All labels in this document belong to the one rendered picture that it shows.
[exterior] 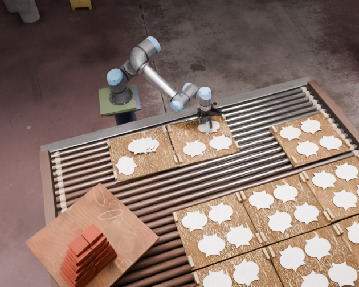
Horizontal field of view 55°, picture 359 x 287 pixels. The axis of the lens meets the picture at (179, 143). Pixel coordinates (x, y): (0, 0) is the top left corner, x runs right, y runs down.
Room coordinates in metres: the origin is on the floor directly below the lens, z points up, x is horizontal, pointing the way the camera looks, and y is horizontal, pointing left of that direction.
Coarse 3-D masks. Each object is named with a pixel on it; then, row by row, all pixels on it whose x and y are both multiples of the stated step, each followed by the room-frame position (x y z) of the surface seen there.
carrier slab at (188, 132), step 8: (216, 120) 1.61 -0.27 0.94; (176, 128) 1.56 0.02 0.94; (184, 128) 1.55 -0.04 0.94; (192, 128) 1.55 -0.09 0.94; (224, 128) 1.53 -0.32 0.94; (176, 136) 1.49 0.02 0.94; (184, 136) 1.48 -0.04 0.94; (192, 136) 1.48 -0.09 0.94; (200, 136) 1.47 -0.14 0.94; (208, 136) 1.47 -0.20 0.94; (216, 136) 1.47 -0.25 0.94; (232, 136) 1.46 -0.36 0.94; (176, 144) 1.42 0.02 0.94; (184, 144) 1.41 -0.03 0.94; (208, 144) 1.40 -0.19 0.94; (232, 144) 1.39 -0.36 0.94; (176, 152) 1.35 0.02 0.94; (208, 152) 1.34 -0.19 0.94; (216, 152) 1.33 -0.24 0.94; (224, 152) 1.33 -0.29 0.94; (232, 152) 1.33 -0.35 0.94; (184, 160) 1.28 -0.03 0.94; (192, 160) 1.28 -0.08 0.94; (200, 160) 1.28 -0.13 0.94
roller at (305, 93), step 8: (288, 96) 1.83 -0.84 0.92; (296, 96) 1.83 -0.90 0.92; (304, 96) 1.84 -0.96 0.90; (264, 104) 1.76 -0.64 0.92; (272, 104) 1.77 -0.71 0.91; (232, 112) 1.70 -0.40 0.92; (240, 112) 1.70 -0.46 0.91; (80, 152) 1.40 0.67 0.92; (88, 152) 1.40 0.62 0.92; (96, 152) 1.41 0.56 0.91; (56, 160) 1.35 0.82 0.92; (64, 160) 1.35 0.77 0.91
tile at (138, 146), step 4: (136, 140) 1.44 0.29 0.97; (140, 140) 1.44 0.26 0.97; (144, 140) 1.44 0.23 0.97; (132, 144) 1.41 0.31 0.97; (136, 144) 1.41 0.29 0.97; (140, 144) 1.41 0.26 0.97; (144, 144) 1.41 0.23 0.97; (148, 144) 1.41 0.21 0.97; (128, 148) 1.38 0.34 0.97; (132, 148) 1.38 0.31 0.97; (136, 148) 1.38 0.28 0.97; (140, 148) 1.38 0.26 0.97; (144, 148) 1.37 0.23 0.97; (148, 148) 1.37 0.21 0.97; (132, 152) 1.35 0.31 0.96; (136, 152) 1.34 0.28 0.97; (140, 152) 1.34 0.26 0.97; (144, 152) 1.34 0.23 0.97
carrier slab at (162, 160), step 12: (144, 132) 1.54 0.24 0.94; (156, 132) 1.53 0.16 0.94; (120, 144) 1.44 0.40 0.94; (168, 144) 1.42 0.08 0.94; (120, 156) 1.34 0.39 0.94; (132, 156) 1.34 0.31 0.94; (144, 156) 1.33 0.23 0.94; (156, 156) 1.33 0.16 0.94; (168, 156) 1.32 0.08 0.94; (144, 168) 1.24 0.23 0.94; (156, 168) 1.23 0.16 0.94; (168, 168) 1.23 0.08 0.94; (120, 180) 1.16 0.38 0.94
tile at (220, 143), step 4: (220, 136) 1.46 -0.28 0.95; (224, 136) 1.46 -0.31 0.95; (212, 140) 1.43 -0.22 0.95; (216, 140) 1.42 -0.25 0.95; (220, 140) 1.42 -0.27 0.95; (224, 140) 1.42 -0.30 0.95; (228, 140) 1.42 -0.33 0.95; (212, 144) 1.39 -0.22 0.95; (216, 144) 1.39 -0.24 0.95; (220, 144) 1.39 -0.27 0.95; (224, 144) 1.39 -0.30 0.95; (228, 144) 1.39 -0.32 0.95; (212, 148) 1.37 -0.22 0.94; (216, 148) 1.36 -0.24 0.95; (220, 148) 1.36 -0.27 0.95; (224, 148) 1.35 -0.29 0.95; (228, 148) 1.35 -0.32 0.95
